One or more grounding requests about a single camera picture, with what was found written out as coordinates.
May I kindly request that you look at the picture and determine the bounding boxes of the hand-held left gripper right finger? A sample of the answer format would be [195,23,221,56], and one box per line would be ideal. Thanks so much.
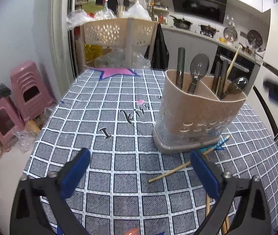
[190,149,272,235]

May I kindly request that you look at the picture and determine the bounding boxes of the dark cooking pot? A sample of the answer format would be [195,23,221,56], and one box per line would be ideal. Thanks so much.
[199,24,220,36]

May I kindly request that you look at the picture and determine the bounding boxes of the low pink plastic stool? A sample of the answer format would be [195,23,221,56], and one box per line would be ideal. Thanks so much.
[0,97,26,152]

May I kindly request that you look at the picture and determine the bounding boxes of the black hanging garment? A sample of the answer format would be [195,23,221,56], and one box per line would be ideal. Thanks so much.
[151,23,170,70]

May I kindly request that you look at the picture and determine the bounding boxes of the black built-in oven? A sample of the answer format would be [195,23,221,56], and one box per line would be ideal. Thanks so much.
[212,45,262,85]

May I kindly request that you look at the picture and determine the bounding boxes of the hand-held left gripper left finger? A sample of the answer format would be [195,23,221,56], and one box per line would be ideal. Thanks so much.
[10,147,92,235]

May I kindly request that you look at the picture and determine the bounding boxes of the round dark wire rack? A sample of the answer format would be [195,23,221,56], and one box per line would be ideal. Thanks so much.
[248,30,263,47]

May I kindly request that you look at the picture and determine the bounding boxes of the tall pink plastic stool stack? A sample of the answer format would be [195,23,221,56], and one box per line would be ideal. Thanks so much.
[10,61,56,122]

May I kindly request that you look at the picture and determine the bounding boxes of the small clear plastic bag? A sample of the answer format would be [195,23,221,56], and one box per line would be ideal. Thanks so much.
[14,127,36,154]

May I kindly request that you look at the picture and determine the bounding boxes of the green plastic basin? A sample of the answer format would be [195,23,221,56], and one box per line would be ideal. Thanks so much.
[81,3,106,14]

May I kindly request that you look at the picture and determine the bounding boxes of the beige perforated storage rack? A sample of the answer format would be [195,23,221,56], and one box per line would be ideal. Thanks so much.
[77,18,159,70]

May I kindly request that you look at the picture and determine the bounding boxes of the round metal steamer rack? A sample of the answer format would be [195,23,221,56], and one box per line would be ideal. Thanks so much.
[223,27,238,42]

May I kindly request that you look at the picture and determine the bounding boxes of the yellow oil bottle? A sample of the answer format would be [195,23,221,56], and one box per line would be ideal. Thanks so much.
[84,43,104,63]

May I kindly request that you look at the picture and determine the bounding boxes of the blue patterned wooden chopstick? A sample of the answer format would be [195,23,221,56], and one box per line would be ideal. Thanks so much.
[148,135,231,183]

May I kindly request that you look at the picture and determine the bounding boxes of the large clear plastic bag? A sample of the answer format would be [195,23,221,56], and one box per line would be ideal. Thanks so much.
[125,1,152,20]

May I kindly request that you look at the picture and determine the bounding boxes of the blue checkered tablecloth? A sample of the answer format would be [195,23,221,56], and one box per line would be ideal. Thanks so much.
[23,67,278,235]

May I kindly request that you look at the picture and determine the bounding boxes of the grey kitchen cabinet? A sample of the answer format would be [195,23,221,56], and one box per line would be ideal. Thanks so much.
[162,26,218,70]

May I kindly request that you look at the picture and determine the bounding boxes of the grey utensil handle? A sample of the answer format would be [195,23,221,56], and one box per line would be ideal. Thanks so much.
[176,47,186,91]

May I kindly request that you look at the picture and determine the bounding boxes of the crumpled clear plastic bag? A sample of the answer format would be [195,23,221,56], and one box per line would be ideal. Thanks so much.
[67,9,91,29]

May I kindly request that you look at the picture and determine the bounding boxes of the tan gourd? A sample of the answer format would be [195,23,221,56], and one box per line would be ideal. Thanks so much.
[25,120,42,136]

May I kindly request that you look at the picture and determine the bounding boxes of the black range hood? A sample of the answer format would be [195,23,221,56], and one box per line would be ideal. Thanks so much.
[170,0,228,24]

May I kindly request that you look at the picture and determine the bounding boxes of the dark handles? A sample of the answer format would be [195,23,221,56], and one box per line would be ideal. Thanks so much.
[218,60,229,99]

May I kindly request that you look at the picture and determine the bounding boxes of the black wok with lid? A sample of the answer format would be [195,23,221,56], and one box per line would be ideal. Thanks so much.
[169,15,193,29]

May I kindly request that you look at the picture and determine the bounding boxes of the beige plastic utensil holder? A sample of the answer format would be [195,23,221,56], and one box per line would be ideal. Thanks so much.
[153,69,247,155]

